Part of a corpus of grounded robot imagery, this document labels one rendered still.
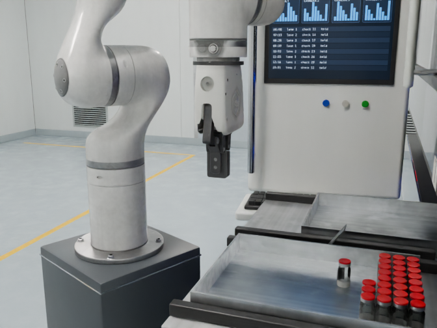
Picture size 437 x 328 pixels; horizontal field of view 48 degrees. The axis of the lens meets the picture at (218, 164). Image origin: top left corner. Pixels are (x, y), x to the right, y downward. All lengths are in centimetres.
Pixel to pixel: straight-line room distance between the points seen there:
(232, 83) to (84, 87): 33
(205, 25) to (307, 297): 46
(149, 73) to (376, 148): 88
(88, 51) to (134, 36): 604
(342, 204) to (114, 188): 60
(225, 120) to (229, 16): 14
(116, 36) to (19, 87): 168
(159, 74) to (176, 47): 569
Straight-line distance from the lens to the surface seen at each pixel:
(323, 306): 81
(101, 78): 94
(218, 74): 68
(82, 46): 94
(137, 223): 103
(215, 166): 74
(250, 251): 99
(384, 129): 162
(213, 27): 69
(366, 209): 129
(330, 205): 129
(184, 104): 669
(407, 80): 134
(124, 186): 99
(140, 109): 100
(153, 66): 100
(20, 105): 779
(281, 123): 161
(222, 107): 68
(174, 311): 77
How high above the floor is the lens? 127
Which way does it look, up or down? 13 degrees down
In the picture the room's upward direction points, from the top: straight up
